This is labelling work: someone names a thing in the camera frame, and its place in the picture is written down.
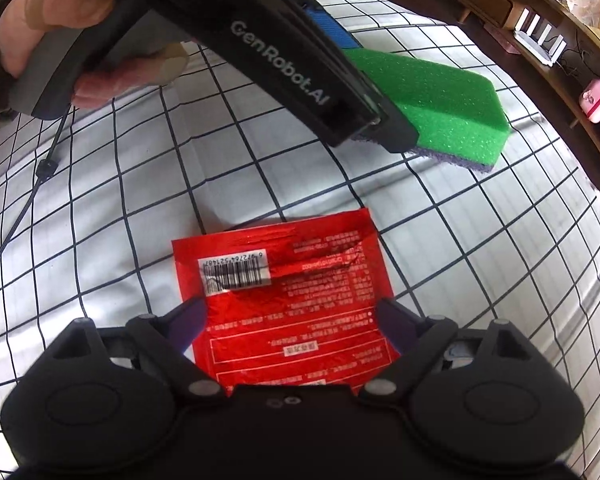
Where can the white router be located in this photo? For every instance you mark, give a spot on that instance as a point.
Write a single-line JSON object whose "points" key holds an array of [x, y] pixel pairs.
{"points": [[540, 42]]}

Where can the pink flat mat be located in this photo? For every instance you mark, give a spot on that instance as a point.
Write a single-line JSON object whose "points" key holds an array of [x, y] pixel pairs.
{"points": [[505, 40]]}

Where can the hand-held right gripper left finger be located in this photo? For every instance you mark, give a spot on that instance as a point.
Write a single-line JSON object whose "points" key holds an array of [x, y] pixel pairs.
{"points": [[187, 322]]}

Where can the pink toy case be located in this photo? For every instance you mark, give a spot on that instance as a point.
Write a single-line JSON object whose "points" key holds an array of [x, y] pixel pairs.
{"points": [[597, 102]]}

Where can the black white checked tablecloth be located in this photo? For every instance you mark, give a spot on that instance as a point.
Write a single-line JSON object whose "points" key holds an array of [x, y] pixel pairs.
{"points": [[130, 185]]}

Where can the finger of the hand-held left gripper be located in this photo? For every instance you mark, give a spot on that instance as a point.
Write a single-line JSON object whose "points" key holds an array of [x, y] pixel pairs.
{"points": [[397, 132], [330, 27]]}

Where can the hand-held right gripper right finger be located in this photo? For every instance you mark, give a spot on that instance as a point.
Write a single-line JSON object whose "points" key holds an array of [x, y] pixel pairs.
{"points": [[397, 322]]}

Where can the red foil packet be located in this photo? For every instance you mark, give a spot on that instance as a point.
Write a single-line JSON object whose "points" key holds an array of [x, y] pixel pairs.
{"points": [[290, 320]]}

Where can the green sponge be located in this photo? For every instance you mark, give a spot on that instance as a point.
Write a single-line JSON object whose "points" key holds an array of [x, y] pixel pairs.
{"points": [[445, 105]]}

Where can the person's left hand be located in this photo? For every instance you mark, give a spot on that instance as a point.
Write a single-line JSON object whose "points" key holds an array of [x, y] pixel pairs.
{"points": [[45, 20]]}

